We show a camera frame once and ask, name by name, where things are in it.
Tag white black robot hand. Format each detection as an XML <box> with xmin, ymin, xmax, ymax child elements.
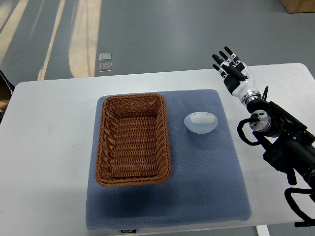
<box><xmin>212</xmin><ymin>46</ymin><xmax>262</xmax><ymax>106</ymax></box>

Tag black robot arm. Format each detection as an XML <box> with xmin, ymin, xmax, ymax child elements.
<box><xmin>237</xmin><ymin>88</ymin><xmax>315</xmax><ymax>227</ymax></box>

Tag brown wicker basket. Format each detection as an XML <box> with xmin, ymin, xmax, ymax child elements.
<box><xmin>95</xmin><ymin>93</ymin><xmax>172</xmax><ymax>187</ymax></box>

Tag cardboard box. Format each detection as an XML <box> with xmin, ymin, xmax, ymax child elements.
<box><xmin>280</xmin><ymin>0</ymin><xmax>315</xmax><ymax>13</ymax></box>

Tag blue fabric mat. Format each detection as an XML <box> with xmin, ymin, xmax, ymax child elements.
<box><xmin>86</xmin><ymin>89</ymin><xmax>252</xmax><ymax>230</ymax></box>

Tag lower metal floor plate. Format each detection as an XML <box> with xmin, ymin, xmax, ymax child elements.
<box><xmin>99</xmin><ymin>62</ymin><xmax>112</xmax><ymax>72</ymax></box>

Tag metal floor plate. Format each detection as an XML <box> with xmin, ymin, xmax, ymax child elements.
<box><xmin>99</xmin><ymin>62</ymin><xmax>112</xmax><ymax>72</ymax></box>
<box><xmin>99</xmin><ymin>53</ymin><xmax>112</xmax><ymax>61</ymax></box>

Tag upper metal floor plate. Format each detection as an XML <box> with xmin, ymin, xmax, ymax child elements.
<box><xmin>99</xmin><ymin>53</ymin><xmax>112</xmax><ymax>61</ymax></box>

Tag white table leg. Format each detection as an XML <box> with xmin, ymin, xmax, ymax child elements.
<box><xmin>255</xmin><ymin>225</ymin><xmax>270</xmax><ymax>236</ymax></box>

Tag dark object at left edge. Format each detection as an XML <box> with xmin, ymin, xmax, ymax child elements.
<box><xmin>0</xmin><ymin>71</ymin><xmax>15</xmax><ymax>121</ymax></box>

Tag black bracket at table edge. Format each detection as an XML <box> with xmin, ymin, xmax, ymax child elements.
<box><xmin>294</xmin><ymin>221</ymin><xmax>315</xmax><ymax>228</ymax></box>

